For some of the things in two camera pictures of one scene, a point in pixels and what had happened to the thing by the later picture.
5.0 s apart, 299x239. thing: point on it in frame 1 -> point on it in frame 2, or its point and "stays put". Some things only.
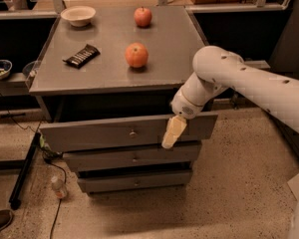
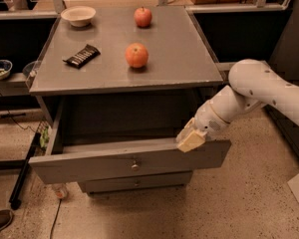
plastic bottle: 58,185 stays put
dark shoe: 0,219 stays put
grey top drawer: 123,134 -> 93,162
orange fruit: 137,55 stays put
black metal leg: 15,202 stays put
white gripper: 183,107 -> 209,120
